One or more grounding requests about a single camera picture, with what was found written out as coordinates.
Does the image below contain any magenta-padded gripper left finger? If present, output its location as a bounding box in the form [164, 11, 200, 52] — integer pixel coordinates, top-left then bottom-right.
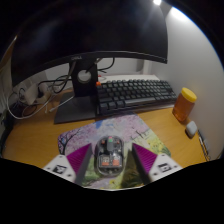
[42, 143, 94, 186]

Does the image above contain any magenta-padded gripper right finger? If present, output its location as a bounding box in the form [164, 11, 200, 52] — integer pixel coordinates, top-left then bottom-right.
[131, 142, 184, 185]

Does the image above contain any transparent computer mouse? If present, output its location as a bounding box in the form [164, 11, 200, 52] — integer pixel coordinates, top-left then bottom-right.
[94, 135, 125, 176]

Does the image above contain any floral printed mouse pad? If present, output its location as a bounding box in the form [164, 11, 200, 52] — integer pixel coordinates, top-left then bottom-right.
[57, 113, 172, 190]

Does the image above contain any white earbuds case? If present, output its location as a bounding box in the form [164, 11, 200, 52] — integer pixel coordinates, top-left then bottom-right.
[184, 120, 199, 139]

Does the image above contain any dark pen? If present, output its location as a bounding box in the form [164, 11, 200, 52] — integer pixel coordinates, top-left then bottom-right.
[197, 128, 212, 162]

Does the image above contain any orange jar with yellow lid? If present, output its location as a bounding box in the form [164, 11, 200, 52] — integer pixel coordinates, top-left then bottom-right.
[171, 87, 198, 123]

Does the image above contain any black keyboard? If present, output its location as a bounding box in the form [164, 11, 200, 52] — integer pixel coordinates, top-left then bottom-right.
[95, 79, 178, 117]

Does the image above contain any black desk stand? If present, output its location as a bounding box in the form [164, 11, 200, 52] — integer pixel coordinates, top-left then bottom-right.
[0, 109, 14, 154]

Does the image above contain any white power strip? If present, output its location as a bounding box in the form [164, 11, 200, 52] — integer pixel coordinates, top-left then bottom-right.
[16, 82, 51, 106]

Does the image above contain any black computer monitor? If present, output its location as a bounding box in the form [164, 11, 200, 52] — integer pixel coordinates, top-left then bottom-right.
[10, 0, 169, 125]

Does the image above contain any black cable bundle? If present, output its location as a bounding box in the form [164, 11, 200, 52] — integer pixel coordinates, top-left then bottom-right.
[13, 58, 116, 94]

